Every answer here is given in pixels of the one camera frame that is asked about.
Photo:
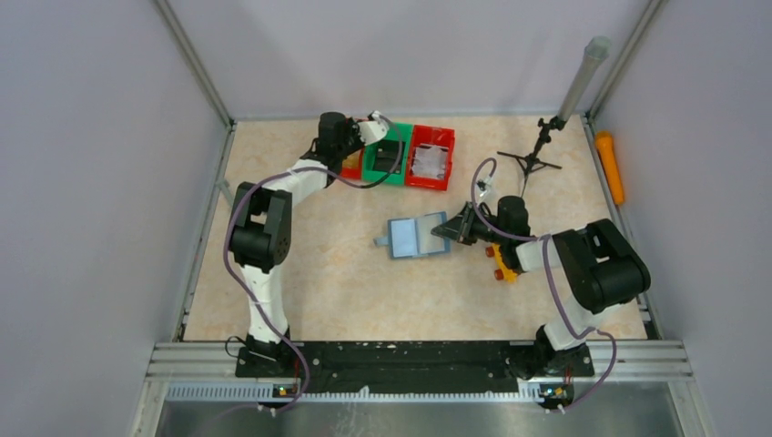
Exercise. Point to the teal card holder wallet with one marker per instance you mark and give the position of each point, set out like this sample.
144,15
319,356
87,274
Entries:
412,238

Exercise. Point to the black mini tripod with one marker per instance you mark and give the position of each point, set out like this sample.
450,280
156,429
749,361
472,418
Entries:
531,162

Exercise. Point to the orange flashlight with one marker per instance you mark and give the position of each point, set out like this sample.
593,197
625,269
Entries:
605,146

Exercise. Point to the red bin with orange items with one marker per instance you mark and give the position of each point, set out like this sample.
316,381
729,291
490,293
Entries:
352,166

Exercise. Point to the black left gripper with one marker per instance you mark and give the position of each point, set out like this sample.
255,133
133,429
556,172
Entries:
352,127

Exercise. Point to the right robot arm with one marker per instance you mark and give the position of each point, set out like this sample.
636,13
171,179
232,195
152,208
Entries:
590,272

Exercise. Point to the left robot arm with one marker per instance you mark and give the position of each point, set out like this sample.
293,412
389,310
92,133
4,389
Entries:
259,233

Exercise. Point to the green plastic bin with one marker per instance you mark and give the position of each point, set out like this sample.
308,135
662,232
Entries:
379,158

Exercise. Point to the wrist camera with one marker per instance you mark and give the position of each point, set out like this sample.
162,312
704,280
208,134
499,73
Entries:
482,189
373,129

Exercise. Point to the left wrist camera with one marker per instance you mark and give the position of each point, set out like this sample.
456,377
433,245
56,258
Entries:
373,129

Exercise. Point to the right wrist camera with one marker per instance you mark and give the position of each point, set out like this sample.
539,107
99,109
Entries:
482,189

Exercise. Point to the aluminium frame rail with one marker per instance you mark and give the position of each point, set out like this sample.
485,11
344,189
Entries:
616,388

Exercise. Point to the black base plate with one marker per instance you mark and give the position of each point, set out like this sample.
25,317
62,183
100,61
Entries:
417,367

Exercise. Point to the grey bracket tool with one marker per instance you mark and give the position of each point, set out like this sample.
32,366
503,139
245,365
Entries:
225,190

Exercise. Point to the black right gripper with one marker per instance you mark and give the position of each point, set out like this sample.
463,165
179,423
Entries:
457,227

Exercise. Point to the red bin with clear bags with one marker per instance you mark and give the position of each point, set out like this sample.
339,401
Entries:
429,163

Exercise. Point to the grey cylinder on tripod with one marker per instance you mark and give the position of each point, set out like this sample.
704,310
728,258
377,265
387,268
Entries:
594,54

